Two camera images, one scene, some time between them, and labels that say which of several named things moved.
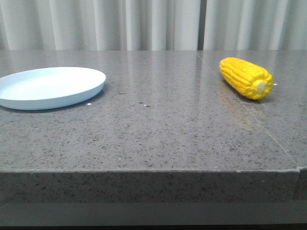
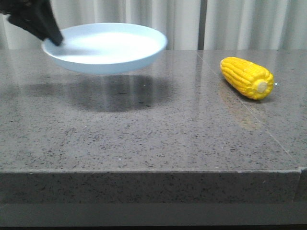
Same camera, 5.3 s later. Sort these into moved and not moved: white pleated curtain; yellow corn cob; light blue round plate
Moved: light blue round plate
Not moved: white pleated curtain; yellow corn cob
